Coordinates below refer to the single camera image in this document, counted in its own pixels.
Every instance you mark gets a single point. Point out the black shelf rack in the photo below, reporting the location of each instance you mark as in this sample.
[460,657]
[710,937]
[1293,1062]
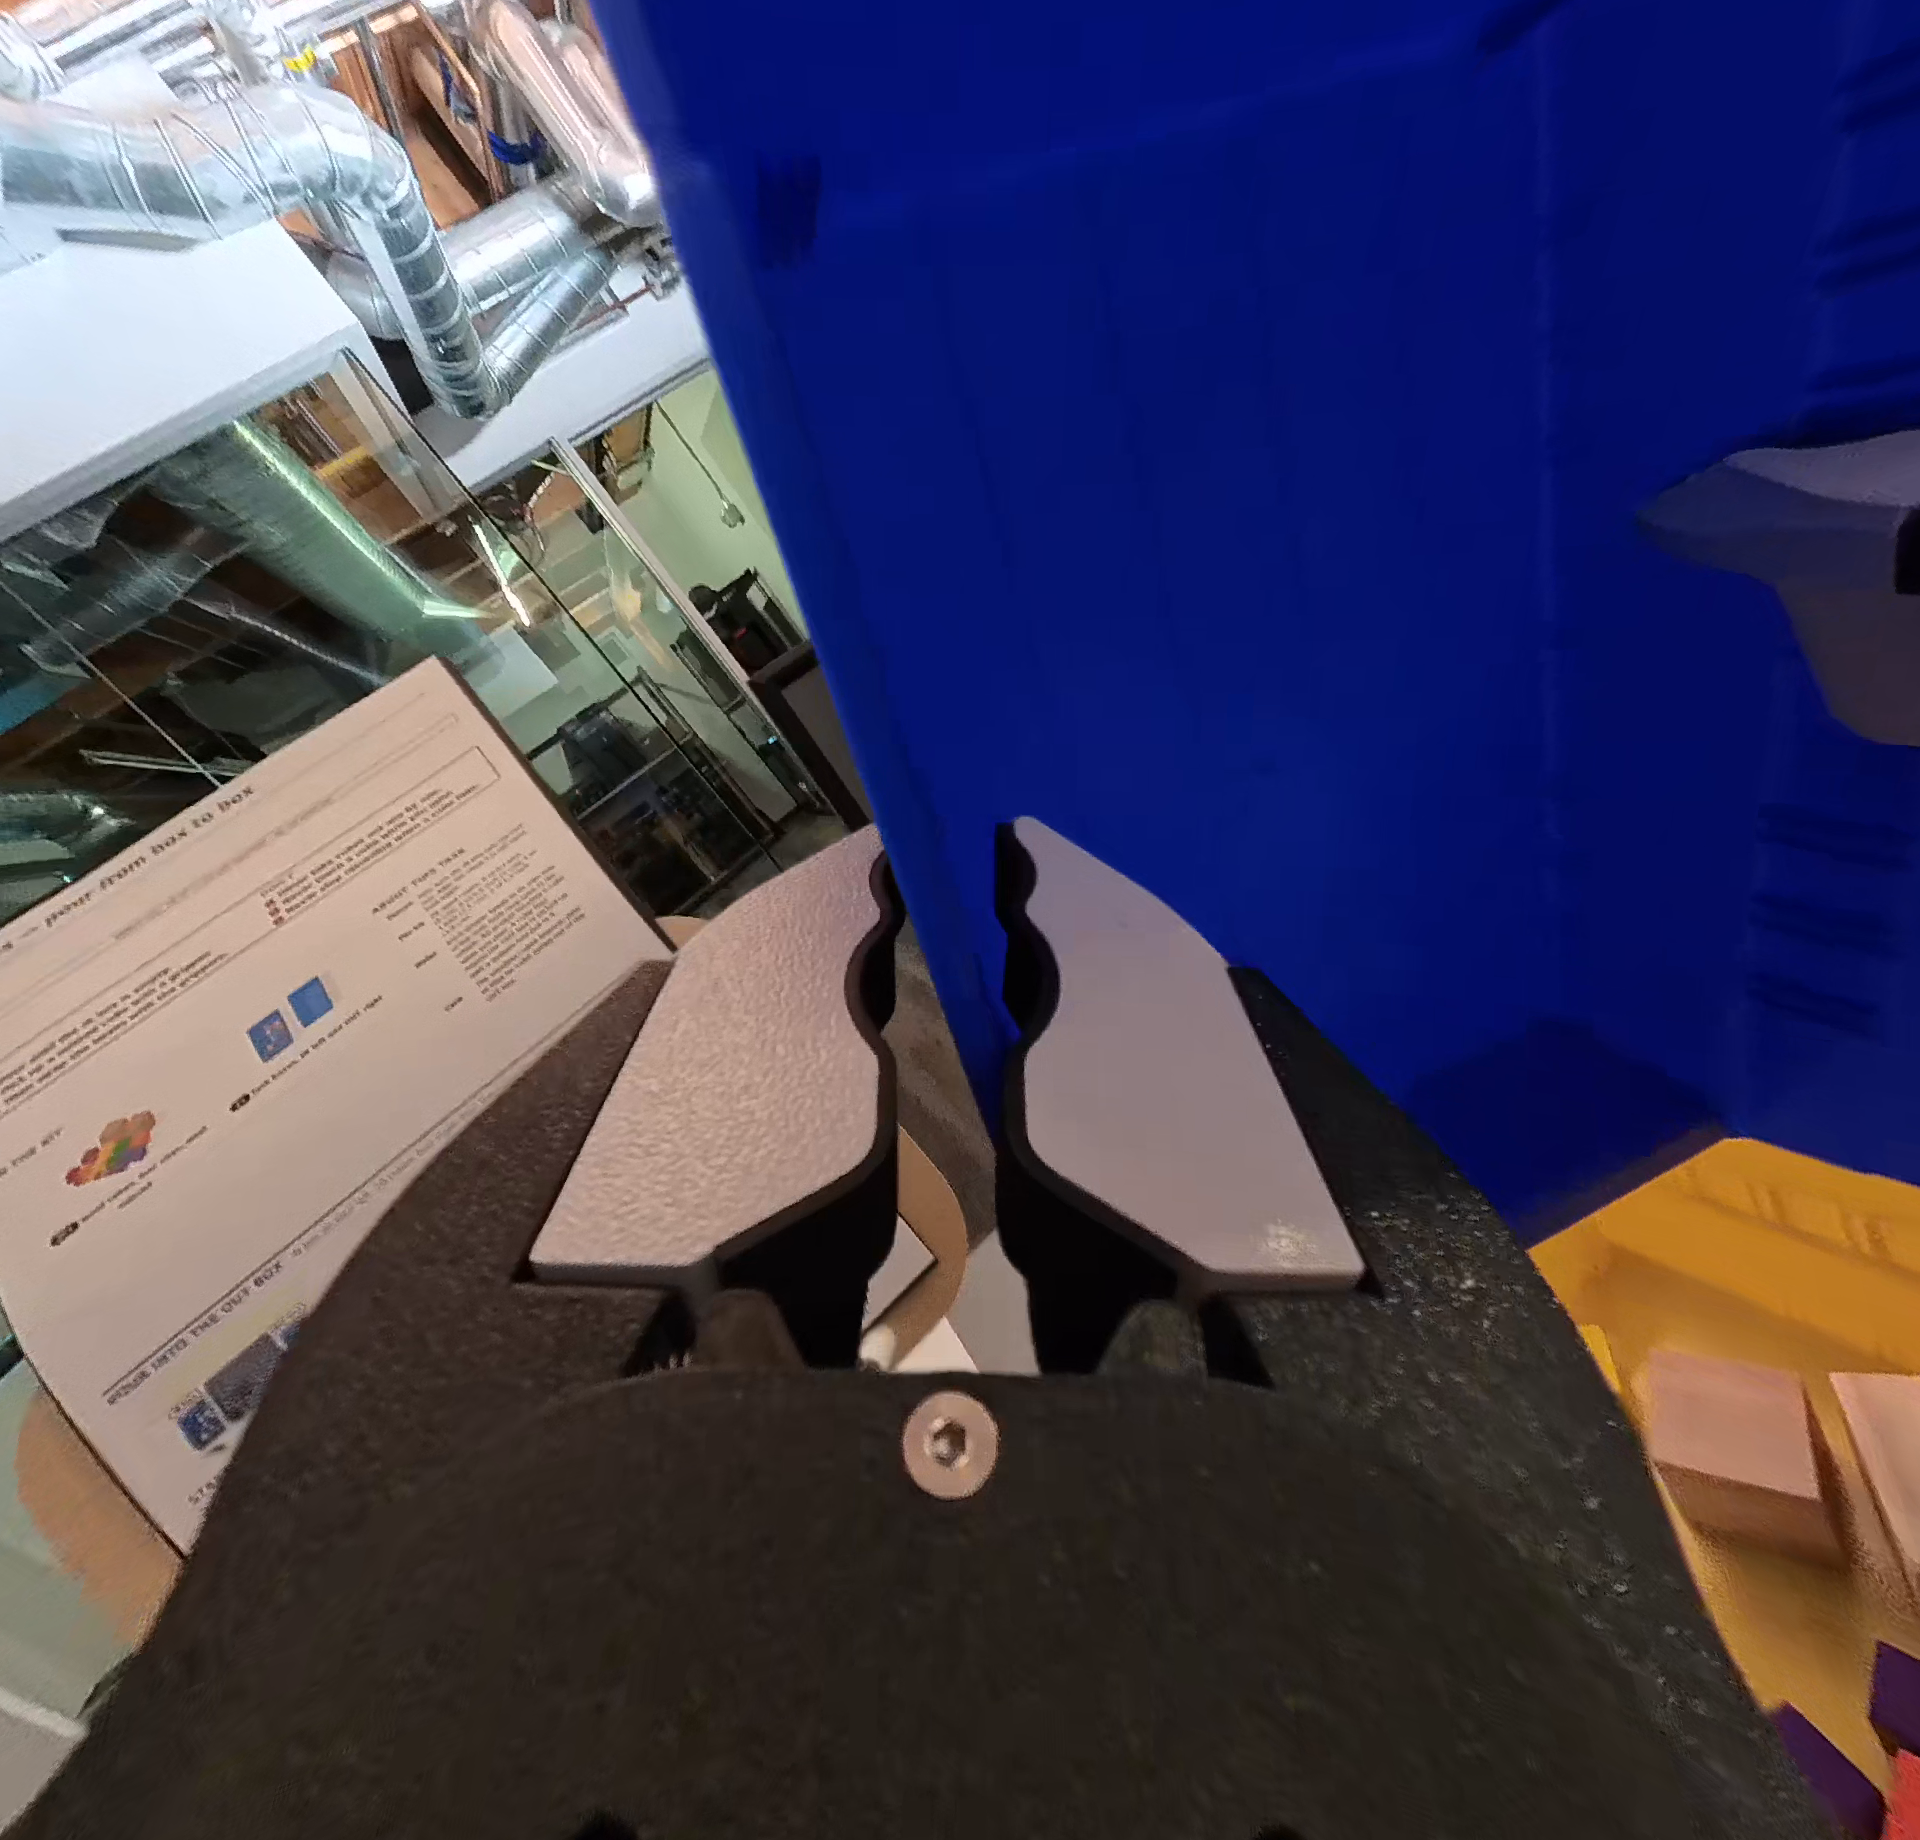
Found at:
[660,777]

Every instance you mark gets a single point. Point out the yellow plastic box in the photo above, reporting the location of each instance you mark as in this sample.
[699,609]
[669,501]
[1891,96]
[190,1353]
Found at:
[1726,1241]

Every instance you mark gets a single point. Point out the white instruction poster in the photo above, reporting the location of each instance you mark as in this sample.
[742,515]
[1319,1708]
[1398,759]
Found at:
[300,972]

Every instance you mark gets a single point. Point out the blue plastic box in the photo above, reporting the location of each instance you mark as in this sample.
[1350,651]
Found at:
[1201,372]

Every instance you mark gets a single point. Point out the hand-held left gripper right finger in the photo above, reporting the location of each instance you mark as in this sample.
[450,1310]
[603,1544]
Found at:
[1170,1107]

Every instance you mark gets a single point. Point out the glass partition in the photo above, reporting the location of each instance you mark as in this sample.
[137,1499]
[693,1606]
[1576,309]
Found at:
[300,566]

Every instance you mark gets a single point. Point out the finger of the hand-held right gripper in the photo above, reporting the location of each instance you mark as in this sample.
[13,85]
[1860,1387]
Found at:
[1845,641]

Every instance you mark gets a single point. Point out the pile of wooden cubes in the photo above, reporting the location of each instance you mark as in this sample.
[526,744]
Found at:
[1740,1452]

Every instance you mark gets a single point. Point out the silver air duct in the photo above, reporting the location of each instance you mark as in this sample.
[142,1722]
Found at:
[375,191]

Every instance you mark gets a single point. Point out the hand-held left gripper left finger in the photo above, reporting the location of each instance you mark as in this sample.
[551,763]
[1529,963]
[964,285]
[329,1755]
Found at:
[720,1092]

